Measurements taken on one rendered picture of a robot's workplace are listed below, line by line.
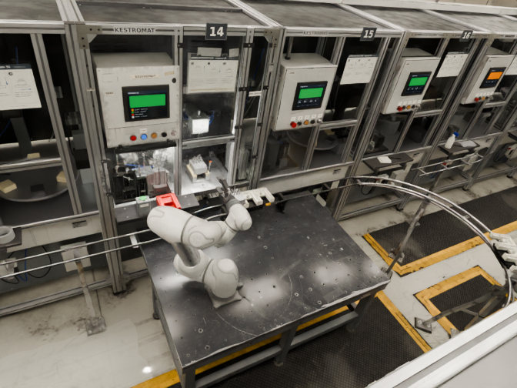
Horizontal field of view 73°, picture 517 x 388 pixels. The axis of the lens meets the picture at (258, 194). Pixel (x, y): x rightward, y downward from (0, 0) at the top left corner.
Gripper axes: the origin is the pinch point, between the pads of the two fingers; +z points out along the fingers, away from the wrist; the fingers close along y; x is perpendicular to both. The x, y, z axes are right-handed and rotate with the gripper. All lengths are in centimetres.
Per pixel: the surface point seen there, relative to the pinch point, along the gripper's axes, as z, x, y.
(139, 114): 18, 44, 45
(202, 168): 33.1, -1.2, -10.7
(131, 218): 8, 55, -21
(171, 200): 13.0, 28.4, -17.3
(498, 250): -101, -187, -29
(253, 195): 8.8, -33.3, -24.4
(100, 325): -2, 87, -110
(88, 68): 22, 66, 70
